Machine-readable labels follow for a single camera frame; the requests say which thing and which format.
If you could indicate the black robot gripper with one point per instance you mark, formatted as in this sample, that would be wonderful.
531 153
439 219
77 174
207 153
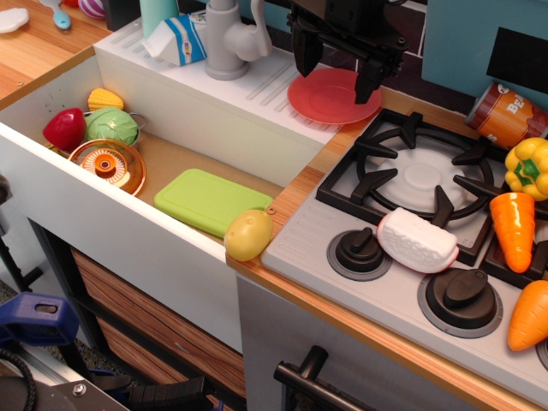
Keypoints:
358 28

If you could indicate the yellow toy potato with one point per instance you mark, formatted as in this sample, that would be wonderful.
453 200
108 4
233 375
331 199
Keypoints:
248 235

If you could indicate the red plastic plate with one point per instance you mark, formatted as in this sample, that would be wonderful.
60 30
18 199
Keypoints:
328 96

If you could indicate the grey toy faucet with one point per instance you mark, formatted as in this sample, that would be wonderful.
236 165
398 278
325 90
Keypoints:
231 44

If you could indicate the black stove burner grate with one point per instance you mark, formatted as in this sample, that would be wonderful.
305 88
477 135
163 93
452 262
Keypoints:
436 174

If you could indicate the blue white milk carton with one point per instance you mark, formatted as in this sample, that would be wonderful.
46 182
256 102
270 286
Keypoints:
179 40

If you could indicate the grey toy stovetop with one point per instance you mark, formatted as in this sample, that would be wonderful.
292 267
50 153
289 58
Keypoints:
299 253

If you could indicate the orange toy beans can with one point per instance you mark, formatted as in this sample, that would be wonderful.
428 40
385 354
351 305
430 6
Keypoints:
506 118

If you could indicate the black left stove knob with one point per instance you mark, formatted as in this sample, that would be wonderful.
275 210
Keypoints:
357 255

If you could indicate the black stove knob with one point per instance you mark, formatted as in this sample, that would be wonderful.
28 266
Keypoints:
461 303
357 255

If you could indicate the green plastic cutting board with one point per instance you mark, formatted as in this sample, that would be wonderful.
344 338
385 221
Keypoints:
208 202

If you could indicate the white toy bread slice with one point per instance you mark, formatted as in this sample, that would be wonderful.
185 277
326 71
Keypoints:
415 243

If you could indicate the yellow toy bell pepper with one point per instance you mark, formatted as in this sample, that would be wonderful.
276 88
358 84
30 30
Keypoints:
526 165

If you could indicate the white sink basin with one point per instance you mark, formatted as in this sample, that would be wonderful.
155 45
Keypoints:
243 130

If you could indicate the upper orange toy carrot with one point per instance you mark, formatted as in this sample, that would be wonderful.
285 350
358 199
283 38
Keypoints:
513 216

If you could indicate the orange toy carrot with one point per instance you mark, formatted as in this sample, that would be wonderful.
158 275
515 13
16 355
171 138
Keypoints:
528 323
513 216

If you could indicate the green toy cabbage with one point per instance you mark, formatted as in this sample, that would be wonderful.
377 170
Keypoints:
112 125

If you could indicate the yellow toy corn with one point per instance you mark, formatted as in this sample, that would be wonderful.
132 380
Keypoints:
100 98

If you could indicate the orange transparent pot lid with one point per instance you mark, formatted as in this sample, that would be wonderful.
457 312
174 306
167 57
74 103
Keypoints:
113 161

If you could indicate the striped pink white ball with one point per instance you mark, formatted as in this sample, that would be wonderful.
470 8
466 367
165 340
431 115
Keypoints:
92 8

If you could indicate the black right stove knob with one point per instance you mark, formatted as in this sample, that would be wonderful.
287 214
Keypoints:
461 303

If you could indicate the blue toy spoon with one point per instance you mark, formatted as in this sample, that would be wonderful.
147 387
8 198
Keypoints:
60 18

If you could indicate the red toy pepper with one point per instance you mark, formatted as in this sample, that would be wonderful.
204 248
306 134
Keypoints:
66 130

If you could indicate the lower orange toy carrot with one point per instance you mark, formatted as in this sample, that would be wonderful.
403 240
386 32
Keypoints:
528 323

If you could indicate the white toy food piece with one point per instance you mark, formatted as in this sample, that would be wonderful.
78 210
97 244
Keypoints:
13 19

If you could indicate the blue clamp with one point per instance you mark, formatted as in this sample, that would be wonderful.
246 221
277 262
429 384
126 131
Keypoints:
38 320

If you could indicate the black oven door handle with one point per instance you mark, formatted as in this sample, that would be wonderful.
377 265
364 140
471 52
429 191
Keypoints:
303 390

